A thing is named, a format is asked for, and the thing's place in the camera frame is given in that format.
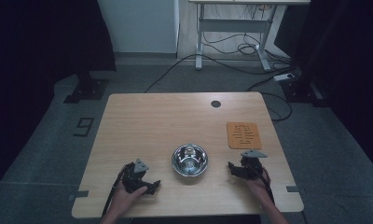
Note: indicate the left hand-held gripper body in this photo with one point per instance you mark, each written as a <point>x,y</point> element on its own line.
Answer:
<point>132,180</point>

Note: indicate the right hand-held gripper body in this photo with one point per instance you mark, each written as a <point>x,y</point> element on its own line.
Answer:
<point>252,168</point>

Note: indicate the person's right hand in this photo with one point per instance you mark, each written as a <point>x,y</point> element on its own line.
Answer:
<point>259,185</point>

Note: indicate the person's left hand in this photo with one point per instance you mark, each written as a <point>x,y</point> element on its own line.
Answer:
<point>122,199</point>

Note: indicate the stainless steel bowl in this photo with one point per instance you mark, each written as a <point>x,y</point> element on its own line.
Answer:
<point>189,160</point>

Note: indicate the grey tape strip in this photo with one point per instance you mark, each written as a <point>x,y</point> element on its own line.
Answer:
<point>78,195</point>
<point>292,188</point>

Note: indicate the black round table grommet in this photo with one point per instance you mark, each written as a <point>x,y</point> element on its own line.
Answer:
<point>216,104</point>

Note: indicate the black stand base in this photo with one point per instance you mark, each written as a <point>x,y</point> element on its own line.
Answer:
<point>304,91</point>
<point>87,90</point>

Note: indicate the white power strip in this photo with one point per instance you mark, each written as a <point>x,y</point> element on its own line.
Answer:
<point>284,76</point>

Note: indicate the white metal-legged desk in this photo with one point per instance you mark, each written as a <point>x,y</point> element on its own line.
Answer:
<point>234,25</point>

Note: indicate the dark curtain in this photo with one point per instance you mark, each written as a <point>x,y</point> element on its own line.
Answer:
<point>44,40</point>
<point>346,62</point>

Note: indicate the white panel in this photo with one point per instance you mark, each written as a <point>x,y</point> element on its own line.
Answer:
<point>138,26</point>

